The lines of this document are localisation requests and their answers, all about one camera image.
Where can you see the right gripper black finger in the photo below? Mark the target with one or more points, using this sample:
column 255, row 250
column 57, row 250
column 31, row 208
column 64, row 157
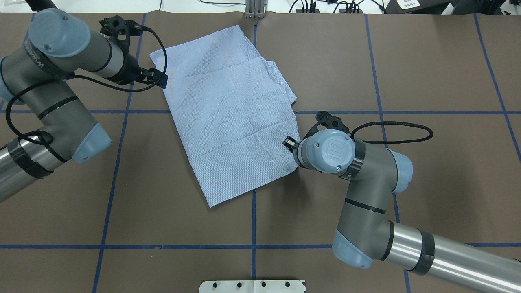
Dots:
column 291, row 144

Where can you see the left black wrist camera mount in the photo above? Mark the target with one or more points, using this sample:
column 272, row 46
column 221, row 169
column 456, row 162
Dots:
column 120, row 30

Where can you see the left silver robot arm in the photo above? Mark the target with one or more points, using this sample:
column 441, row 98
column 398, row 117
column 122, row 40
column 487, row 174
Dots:
column 50, row 123

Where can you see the aluminium frame post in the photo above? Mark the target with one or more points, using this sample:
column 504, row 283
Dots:
column 255, row 9

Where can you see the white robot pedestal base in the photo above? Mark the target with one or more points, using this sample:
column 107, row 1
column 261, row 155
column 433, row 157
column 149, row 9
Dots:
column 253, row 286

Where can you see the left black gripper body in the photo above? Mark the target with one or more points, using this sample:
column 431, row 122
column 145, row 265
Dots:
column 131, row 69

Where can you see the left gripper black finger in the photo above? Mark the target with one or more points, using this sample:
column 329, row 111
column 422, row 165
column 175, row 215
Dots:
column 154, row 77

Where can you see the light blue striped shirt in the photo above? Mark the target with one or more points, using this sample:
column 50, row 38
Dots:
column 232, row 110

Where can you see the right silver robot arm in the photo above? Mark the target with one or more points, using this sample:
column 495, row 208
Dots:
column 365, row 234

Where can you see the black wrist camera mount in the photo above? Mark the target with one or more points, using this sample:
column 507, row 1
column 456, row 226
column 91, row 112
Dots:
column 328, row 121
column 120, row 30

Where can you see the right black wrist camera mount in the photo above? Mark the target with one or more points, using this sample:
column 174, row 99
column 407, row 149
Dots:
column 328, row 121

